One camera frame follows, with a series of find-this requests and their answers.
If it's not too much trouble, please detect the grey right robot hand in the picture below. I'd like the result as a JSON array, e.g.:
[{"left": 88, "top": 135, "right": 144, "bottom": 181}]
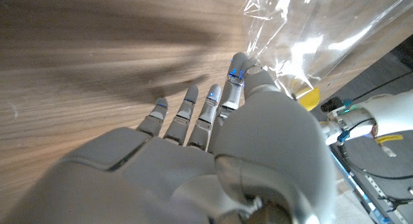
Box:
[{"left": 0, "top": 52, "right": 338, "bottom": 224}]

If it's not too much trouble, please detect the clear cellophane sheet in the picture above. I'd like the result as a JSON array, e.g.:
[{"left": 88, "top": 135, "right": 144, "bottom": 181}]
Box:
[{"left": 242, "top": 0, "right": 413, "bottom": 101}]

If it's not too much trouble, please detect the yellow lemon-shaped sponge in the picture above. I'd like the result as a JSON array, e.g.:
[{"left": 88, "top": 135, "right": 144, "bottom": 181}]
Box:
[{"left": 295, "top": 87, "right": 322, "bottom": 111}]

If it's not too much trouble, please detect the yellow left wrist label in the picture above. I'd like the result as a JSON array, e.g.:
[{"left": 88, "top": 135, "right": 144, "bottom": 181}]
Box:
[{"left": 376, "top": 134, "right": 404, "bottom": 145}]

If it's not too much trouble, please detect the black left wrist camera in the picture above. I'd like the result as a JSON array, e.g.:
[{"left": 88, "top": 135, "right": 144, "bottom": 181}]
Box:
[{"left": 320, "top": 97, "right": 345, "bottom": 113}]

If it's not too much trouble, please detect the perforated metal rail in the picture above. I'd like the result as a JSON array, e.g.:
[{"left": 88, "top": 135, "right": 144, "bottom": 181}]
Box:
[{"left": 363, "top": 174, "right": 413, "bottom": 224}]

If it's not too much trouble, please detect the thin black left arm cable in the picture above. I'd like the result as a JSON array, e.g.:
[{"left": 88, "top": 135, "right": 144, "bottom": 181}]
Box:
[{"left": 338, "top": 119, "right": 413, "bottom": 181}]

